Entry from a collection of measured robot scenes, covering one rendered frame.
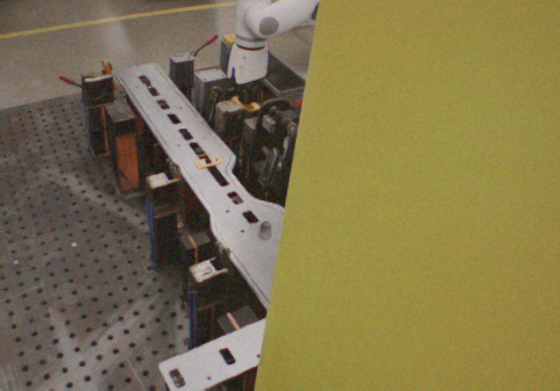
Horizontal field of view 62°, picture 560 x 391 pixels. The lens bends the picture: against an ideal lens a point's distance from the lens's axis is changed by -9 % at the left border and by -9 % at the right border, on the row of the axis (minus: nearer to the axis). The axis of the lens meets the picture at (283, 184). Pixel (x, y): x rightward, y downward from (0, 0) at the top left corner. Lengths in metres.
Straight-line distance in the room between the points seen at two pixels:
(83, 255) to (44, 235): 0.18
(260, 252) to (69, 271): 0.68
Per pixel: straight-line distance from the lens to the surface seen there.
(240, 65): 1.29
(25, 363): 1.54
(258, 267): 1.28
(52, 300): 1.64
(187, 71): 2.06
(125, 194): 1.92
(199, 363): 1.12
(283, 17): 1.18
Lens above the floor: 1.97
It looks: 40 degrees down
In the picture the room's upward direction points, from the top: 9 degrees clockwise
